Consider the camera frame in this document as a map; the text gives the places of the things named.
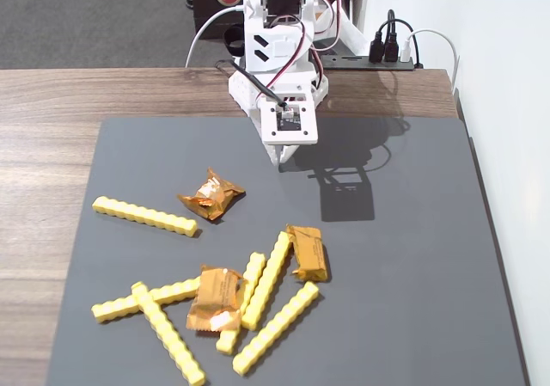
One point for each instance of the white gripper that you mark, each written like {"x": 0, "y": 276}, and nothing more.
{"x": 278, "y": 154}

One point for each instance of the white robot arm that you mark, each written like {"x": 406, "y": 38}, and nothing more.
{"x": 266, "y": 46}

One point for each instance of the yellow crinkle toy fry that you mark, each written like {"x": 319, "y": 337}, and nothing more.
{"x": 111, "y": 310}
{"x": 146, "y": 217}
{"x": 254, "y": 270}
{"x": 167, "y": 334}
{"x": 266, "y": 280}
{"x": 275, "y": 330}

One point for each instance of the crumpled orange candy wrapper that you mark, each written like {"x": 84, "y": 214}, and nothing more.
{"x": 212, "y": 199}

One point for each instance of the flat orange candy packet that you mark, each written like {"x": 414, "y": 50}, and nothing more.
{"x": 309, "y": 253}

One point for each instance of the black power strip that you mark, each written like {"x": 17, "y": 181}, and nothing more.
{"x": 352, "y": 61}

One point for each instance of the black box with round logo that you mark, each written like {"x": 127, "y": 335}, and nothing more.
{"x": 206, "y": 16}

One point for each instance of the orange candy packet white end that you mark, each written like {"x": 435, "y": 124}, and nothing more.
{"x": 215, "y": 295}

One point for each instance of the dark grey mat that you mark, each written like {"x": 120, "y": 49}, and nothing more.
{"x": 408, "y": 274}

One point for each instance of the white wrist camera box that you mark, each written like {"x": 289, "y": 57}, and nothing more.
{"x": 290, "y": 121}

